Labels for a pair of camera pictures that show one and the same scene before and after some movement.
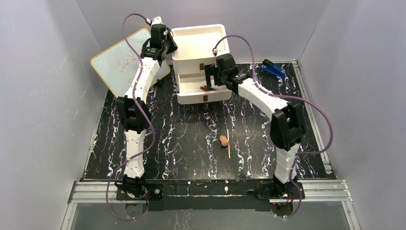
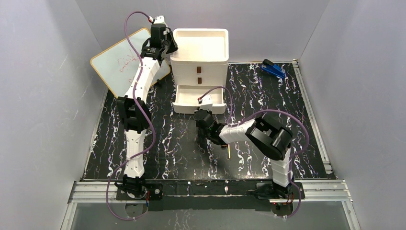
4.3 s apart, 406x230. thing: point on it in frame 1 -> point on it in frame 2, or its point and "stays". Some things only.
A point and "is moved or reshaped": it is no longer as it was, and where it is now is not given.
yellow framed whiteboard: (118, 68) stays
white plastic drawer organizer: (195, 44) is moved or reshaped
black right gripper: (210, 71) -> (203, 133)
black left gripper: (171, 44) stays
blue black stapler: (276, 69) stays
